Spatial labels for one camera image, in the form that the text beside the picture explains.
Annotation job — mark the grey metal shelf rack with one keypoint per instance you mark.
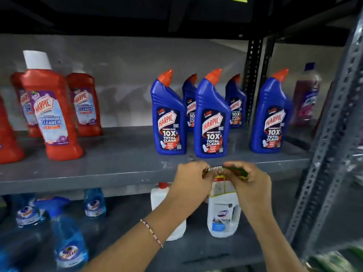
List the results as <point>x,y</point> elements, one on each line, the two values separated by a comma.
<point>122,161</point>

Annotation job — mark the red bathroom cleaner bottle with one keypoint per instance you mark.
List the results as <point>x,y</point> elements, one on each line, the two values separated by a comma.
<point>7,141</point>
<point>85,107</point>
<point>25,110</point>
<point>52,116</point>

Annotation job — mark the person's right forearm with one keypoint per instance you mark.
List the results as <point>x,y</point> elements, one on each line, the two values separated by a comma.
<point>273,243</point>

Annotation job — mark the person's right hand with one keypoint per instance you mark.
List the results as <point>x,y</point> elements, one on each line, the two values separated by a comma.
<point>253,192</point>

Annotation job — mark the person's right fingers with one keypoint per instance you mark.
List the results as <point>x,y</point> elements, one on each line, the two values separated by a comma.
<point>236,164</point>

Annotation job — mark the blue glass cleaner spray bottle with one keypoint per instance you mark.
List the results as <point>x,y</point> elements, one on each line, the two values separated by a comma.
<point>69,243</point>
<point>27,213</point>
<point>95,202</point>

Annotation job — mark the green packets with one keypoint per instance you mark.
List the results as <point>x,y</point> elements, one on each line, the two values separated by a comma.
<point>334,260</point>

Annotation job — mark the white bottle with red cap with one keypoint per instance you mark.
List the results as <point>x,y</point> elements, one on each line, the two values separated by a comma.
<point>158,198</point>

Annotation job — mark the green shelf label strip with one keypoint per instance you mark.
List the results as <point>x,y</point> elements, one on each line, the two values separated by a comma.
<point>217,168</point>

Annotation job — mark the purple floor cleaner bottle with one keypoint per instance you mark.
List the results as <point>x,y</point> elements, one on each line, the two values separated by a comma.
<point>305,96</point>

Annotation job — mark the person's left forearm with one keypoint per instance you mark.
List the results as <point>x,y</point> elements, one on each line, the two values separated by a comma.
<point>141,243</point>

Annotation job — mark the blue toilet cleaner bottle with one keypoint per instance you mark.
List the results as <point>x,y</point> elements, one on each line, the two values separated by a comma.
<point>168,121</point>
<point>212,124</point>
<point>236,107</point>
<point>190,104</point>
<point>272,121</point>

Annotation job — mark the person's left fingers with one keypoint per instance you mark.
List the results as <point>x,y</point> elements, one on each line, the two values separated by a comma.
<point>208,173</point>

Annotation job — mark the person's left hand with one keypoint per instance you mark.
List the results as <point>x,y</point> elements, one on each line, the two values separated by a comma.
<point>187,186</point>

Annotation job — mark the grey perforated metal upright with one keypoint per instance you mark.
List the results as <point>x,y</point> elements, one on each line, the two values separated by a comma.
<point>329,138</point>

